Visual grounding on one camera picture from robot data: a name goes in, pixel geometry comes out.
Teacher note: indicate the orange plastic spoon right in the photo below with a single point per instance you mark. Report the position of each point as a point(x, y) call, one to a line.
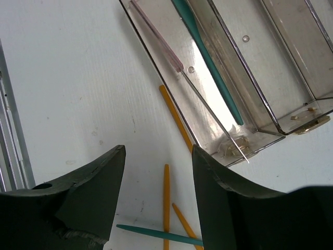
point(184, 222)

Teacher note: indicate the silver knife pink handle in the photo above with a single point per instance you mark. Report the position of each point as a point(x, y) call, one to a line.
point(176, 63)

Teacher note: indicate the teal plastic spoon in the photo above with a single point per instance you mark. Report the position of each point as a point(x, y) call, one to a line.
point(161, 234)

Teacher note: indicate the aluminium table rail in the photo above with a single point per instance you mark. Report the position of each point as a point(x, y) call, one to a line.
point(16, 170)

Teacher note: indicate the clear tiered utensil organizer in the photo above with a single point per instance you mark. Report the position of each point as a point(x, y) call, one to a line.
point(275, 58)

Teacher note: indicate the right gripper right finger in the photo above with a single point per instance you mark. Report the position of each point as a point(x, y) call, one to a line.
point(236, 213)

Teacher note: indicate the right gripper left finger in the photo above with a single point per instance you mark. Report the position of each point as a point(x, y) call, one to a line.
point(74, 211)

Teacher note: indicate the teal plastic knife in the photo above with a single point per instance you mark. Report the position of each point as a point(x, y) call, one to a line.
point(190, 22)

